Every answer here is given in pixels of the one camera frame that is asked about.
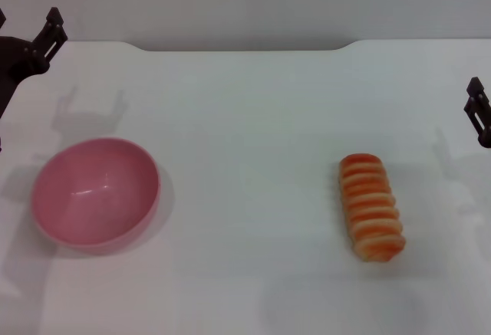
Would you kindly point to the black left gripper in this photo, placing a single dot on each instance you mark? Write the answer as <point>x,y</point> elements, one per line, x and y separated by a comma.
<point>13,59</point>

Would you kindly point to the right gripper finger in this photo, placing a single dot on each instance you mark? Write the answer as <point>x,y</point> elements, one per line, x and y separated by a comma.
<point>479,114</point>

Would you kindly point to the orange striped bread loaf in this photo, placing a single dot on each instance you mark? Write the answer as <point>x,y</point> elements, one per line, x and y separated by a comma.
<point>370,208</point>

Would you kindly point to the pink plastic bowl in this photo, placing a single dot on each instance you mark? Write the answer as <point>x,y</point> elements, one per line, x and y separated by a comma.
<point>96,197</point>

